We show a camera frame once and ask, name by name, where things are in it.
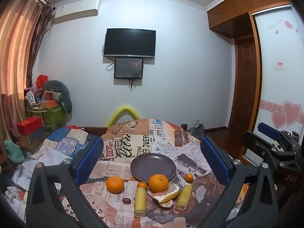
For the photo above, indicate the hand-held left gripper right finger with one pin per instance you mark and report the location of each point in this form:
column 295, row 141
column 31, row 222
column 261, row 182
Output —
column 215, row 159

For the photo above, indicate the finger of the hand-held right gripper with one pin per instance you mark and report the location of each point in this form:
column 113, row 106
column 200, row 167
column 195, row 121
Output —
column 269, row 129
column 250, row 142

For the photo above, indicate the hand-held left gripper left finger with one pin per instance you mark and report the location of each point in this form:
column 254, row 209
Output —
column 89, row 161

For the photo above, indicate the tiny tangerine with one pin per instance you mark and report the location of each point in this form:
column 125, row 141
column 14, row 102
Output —
column 189, row 177

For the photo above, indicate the yellow sugarcane piece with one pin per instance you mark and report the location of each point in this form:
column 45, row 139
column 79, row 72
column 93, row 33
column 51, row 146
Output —
column 140, row 204
column 184, row 198

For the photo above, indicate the small tangerine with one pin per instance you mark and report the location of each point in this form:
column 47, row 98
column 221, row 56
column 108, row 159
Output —
column 142, row 185

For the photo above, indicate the large peeled pomelo segment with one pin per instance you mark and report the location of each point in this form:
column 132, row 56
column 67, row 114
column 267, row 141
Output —
column 167, row 194

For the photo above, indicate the large orange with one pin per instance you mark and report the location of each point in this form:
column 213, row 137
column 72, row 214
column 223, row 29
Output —
column 158, row 182
column 115, row 184

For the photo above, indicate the dark purple plate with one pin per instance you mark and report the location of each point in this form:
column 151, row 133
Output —
column 152, row 167

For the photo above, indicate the small peeled pomelo segment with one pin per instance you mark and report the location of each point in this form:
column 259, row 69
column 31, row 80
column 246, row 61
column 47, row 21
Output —
column 166, row 204

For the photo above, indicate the wooden bed footboard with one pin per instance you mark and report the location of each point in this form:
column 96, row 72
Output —
column 95, row 130

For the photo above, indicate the blue patchwork quilt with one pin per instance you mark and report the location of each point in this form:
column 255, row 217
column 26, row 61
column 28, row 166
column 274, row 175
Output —
column 64, row 140

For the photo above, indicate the grey plastic bag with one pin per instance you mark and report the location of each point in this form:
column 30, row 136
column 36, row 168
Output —
column 197, row 130

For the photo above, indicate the newspaper print blanket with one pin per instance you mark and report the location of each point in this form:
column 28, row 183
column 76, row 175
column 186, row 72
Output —
column 133, row 142

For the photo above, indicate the brown wooden door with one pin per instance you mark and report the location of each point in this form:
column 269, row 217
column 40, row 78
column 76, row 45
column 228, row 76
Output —
column 245, row 83

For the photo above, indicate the white heart print sliding door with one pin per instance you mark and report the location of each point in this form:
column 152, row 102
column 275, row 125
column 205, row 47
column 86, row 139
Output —
column 277, row 76

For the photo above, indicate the dark purple grape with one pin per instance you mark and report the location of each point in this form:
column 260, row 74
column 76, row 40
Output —
column 126, row 201

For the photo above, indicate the green fabric bag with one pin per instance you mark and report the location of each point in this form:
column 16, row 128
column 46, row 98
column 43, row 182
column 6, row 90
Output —
column 52, row 117

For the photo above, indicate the yellow foam tube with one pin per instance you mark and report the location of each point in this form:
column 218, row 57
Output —
column 122, row 112

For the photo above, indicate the white cloth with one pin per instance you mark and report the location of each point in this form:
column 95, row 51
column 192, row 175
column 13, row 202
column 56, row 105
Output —
column 26, row 171

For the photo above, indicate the orange cardboard box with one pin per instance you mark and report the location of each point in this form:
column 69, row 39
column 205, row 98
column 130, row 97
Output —
column 48, row 104

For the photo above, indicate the red box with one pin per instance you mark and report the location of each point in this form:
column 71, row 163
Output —
column 29, row 124

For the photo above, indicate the red flower decoration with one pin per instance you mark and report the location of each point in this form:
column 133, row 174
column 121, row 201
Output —
column 42, row 80

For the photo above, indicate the wooden overhead cabinet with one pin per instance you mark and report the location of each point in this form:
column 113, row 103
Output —
column 237, row 11

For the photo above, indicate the orange curtain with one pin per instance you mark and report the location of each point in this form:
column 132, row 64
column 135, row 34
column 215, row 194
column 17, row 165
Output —
column 14, row 52

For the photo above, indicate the dark brown curtain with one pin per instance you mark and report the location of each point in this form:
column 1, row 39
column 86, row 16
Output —
column 39, row 33

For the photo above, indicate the white air conditioner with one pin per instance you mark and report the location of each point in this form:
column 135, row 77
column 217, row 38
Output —
column 77, row 8

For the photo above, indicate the white wall socket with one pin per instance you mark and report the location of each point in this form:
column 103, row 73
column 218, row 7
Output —
column 196, row 121

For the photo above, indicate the small black wall monitor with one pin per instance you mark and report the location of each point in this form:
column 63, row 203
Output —
column 128, row 68

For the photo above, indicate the black wall television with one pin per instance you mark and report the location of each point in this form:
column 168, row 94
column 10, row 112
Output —
column 130, row 42

